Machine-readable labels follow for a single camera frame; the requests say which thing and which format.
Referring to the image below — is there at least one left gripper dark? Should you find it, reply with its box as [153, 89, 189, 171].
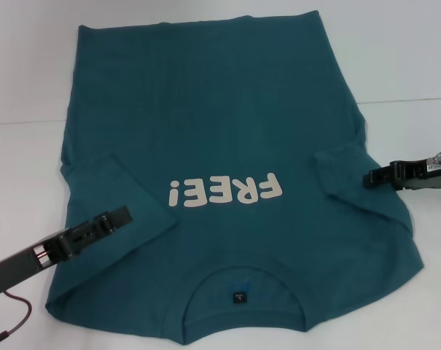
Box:
[0, 205, 134, 300]

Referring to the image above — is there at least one teal T-shirt with FREE print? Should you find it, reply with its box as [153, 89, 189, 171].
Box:
[46, 10, 426, 350]

